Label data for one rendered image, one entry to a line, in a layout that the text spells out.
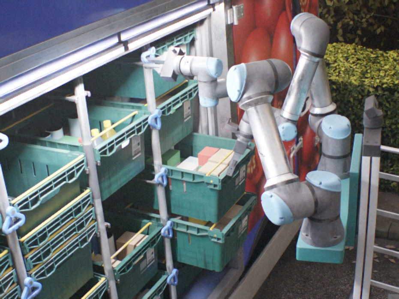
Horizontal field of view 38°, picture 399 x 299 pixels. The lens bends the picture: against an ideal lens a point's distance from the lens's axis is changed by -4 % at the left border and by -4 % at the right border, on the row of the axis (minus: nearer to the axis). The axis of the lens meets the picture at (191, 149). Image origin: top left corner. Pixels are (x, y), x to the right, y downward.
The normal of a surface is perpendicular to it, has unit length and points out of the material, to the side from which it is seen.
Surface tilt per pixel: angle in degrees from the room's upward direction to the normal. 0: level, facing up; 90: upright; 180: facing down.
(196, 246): 93
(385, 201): 8
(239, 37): 90
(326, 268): 0
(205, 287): 0
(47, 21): 90
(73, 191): 94
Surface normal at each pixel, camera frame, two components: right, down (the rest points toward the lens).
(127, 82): -0.47, 0.38
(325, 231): -0.07, 0.11
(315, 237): -0.49, 0.09
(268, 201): -0.88, 0.34
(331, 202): 0.38, 0.34
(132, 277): 0.88, 0.16
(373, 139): -0.07, -0.91
